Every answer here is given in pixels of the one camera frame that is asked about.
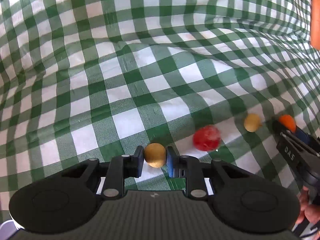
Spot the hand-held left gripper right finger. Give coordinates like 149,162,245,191
167,146,250,198

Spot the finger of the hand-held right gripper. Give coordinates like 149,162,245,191
296,129,320,154
272,119,320,173

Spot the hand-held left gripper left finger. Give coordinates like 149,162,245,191
60,146,145,201

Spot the light blue plate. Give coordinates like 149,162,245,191
0,219,20,240

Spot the small red apple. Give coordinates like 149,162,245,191
192,125,222,152

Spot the small tangerine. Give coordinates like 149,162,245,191
278,114,297,133

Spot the person's right hand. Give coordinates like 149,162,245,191
297,186,320,224

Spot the orange wooden furniture edge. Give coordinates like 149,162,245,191
309,0,320,51

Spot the small yellow pear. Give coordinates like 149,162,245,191
144,143,167,168
244,113,262,132

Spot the green white checkered cloth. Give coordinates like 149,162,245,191
0,0,320,223

